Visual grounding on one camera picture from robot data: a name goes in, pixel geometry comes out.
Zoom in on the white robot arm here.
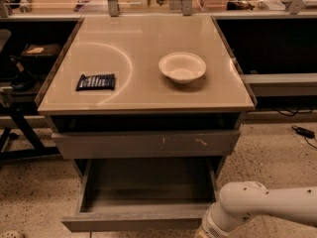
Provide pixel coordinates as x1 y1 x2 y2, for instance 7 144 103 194
194 181 317 238

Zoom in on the grey drawer cabinet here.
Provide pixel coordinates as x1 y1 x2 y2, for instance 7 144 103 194
34 15 258 180

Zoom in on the grey top drawer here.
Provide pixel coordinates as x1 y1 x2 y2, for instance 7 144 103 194
52 130 240 159

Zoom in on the white bowl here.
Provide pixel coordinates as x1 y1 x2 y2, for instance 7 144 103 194
158 53 206 84

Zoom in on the dark blue snack packet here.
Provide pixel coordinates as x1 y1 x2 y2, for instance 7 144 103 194
76 74 116 91

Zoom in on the black metal stand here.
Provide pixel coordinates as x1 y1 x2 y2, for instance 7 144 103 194
0 97 59 162

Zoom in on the dark box with label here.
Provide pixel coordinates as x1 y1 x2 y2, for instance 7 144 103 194
21 44 61 63

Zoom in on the white perforated floor object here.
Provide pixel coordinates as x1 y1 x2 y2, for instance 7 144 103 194
0 230 24 238

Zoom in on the grey shelf rail right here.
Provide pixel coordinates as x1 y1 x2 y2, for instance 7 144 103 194
243 73 317 97

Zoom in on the grey metal post left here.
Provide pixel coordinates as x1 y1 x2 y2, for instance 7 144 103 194
104 0 120 18

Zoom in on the black power adapter with cable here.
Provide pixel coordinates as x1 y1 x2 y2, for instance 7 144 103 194
292 125 317 149

